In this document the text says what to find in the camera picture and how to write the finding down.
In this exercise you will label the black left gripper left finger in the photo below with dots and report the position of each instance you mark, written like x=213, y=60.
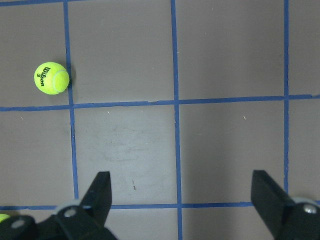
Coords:
x=83, y=220

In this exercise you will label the tennis ball under left gripper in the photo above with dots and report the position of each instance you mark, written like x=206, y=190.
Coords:
x=4, y=217

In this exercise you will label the Wilson 3 tennis ball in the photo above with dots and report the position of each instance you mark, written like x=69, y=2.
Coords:
x=51, y=78

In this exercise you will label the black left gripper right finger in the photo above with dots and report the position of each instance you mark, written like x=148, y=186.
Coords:
x=286, y=217

